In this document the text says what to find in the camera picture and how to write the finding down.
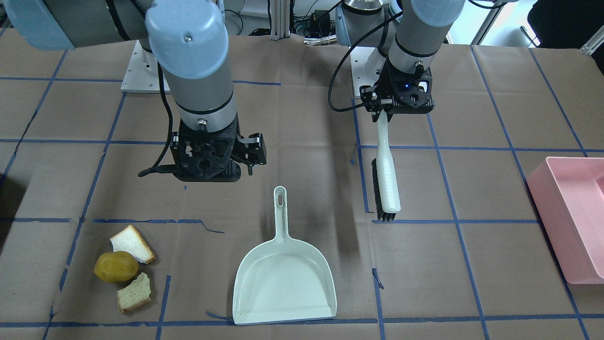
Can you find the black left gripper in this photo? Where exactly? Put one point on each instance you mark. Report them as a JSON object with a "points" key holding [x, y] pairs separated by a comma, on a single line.
{"points": [[371, 98]]}

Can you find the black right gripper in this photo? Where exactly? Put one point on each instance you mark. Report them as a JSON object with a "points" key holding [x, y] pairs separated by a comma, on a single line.
{"points": [[255, 149]]}

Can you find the white bread slice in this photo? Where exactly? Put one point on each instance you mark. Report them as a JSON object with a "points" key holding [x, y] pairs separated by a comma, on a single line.
{"points": [[131, 241]]}

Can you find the pale green dustpan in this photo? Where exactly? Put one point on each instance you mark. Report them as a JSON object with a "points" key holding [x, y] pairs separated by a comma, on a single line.
{"points": [[284, 279]]}

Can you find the brown bread piece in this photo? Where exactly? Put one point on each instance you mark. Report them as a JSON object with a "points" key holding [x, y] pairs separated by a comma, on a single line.
{"points": [[135, 295]]}

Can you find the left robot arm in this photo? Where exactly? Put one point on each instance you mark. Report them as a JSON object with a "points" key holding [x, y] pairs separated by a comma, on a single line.
{"points": [[391, 48]]}

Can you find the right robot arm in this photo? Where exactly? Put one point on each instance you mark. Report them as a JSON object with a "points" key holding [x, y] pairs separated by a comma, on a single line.
{"points": [[182, 52]]}

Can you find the pink plastic bin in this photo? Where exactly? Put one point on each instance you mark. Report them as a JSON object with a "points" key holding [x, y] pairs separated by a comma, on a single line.
{"points": [[568, 193]]}

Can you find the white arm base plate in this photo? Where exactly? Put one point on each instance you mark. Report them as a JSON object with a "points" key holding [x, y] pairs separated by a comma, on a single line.
{"points": [[366, 66], [141, 73]]}

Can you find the aluminium frame post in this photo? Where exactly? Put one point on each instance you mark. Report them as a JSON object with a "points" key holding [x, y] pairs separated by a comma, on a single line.
{"points": [[280, 19]]}

